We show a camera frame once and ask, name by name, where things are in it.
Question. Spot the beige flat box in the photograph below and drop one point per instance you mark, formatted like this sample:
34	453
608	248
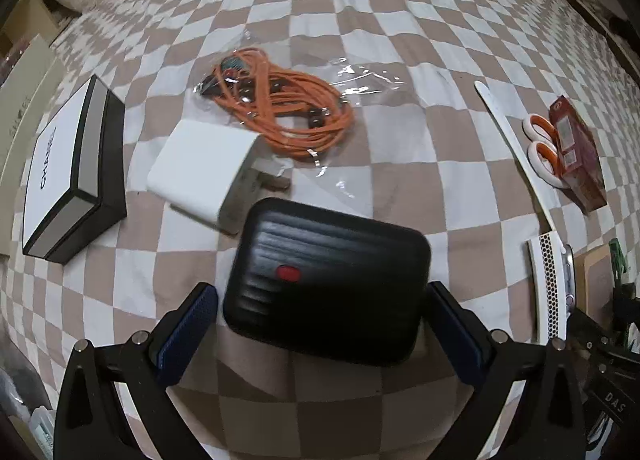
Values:
22	105

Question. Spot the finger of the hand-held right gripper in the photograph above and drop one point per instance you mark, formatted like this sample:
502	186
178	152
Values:
590	327

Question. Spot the checkered blanket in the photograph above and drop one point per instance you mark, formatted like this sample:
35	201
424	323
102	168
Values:
400	5

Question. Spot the white nail file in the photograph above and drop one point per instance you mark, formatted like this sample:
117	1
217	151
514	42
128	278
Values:
505	125

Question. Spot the open cardboard carton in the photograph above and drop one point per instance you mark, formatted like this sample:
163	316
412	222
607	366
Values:
35	15

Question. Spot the green packet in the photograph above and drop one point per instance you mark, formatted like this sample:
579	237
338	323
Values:
619	260

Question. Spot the orange and white scissors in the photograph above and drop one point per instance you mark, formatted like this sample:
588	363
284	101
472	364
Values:
542	153

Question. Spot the black ribbed case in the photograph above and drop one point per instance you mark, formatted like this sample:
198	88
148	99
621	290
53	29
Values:
325	275

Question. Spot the red carton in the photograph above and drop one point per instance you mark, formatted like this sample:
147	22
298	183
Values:
575	150

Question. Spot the black and white box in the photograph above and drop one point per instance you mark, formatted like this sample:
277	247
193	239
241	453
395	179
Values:
55	175

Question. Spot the white charger plug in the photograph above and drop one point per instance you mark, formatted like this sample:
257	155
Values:
202	165

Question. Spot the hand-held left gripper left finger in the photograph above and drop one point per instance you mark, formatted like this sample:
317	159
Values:
184	331

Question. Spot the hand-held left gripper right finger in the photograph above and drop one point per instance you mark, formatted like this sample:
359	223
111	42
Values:
458	335

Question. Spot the brown cardboard box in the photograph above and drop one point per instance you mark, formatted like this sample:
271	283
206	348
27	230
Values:
592	280

